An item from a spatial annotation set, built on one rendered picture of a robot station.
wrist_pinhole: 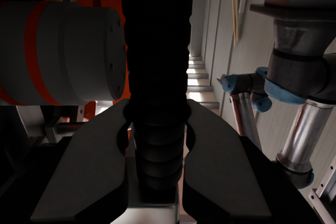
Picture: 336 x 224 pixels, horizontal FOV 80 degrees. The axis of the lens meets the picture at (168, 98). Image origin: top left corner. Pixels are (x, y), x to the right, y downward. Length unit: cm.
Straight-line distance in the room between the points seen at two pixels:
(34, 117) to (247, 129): 70
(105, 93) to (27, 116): 16
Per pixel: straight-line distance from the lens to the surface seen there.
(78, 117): 55
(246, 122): 86
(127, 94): 87
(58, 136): 43
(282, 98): 64
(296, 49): 59
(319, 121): 79
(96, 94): 27
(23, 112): 38
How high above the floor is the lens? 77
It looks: 28 degrees up
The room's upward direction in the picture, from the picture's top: 179 degrees counter-clockwise
